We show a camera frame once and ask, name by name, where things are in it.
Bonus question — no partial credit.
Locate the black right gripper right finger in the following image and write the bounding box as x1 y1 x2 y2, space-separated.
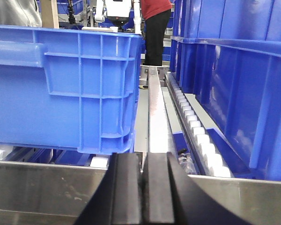
142 152 248 225

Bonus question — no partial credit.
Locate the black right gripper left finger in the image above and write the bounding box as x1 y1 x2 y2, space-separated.
74 153 142 225

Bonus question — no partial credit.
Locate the blue plastic bin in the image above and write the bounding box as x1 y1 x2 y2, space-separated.
0 25 142 155
173 37 281 181

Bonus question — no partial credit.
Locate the white roller track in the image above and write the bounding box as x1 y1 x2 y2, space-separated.
165 72 234 178

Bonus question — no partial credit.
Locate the blue bin stacked right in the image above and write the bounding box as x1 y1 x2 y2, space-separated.
172 0 281 43

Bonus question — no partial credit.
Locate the person in red shirt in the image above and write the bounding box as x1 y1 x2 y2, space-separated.
140 0 172 66

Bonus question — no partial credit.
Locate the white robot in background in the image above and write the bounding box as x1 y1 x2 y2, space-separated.
95 0 141 35

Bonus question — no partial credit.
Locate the person in grey top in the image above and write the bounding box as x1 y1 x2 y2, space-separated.
0 0 42 27

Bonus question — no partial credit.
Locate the steel divider rail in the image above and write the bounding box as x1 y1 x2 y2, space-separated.
148 66 177 156

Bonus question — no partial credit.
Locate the steel front shelf rail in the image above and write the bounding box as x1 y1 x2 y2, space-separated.
0 161 281 225

